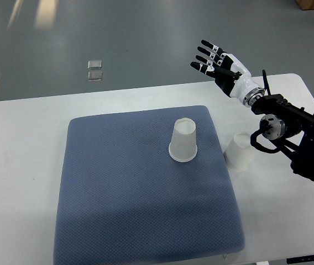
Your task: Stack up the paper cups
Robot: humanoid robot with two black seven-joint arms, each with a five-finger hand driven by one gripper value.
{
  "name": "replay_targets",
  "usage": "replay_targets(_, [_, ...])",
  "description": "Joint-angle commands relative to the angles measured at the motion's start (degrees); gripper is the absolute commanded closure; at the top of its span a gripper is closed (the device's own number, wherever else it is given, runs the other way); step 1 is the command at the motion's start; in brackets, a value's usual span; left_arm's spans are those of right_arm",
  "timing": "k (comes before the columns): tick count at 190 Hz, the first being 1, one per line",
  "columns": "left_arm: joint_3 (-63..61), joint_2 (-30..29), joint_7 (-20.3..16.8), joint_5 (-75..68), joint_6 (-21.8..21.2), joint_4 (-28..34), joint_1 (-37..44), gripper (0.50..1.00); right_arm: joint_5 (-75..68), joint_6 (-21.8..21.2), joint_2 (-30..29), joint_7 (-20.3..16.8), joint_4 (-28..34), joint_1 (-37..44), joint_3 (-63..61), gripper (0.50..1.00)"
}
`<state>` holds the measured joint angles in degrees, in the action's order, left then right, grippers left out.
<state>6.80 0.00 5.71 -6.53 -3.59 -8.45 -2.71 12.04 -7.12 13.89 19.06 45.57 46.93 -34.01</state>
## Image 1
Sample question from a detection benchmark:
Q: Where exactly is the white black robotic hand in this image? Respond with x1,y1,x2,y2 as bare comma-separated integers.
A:
190,40,265,107

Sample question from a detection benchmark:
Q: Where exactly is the white paper cup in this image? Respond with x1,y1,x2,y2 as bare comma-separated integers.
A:
169,118,197,163
223,132,252,172

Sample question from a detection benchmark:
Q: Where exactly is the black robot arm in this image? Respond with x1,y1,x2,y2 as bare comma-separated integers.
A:
250,71,314,181

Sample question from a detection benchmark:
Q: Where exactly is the white paper cup on mat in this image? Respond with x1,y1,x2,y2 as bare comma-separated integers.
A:
169,118,197,163

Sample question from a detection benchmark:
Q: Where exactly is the lower floor plate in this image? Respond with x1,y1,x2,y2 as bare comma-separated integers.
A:
88,70,103,82

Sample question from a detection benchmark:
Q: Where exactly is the floor plate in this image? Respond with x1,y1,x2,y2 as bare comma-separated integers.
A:
88,59,102,69
88,70,103,82

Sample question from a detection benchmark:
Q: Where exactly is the upper floor plate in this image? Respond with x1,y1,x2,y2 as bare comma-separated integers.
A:
88,59,102,69

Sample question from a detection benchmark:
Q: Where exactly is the blue textured mat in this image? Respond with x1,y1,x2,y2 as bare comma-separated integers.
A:
53,105,245,264

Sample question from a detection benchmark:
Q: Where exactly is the black table control panel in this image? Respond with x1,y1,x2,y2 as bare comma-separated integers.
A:
286,255,314,264

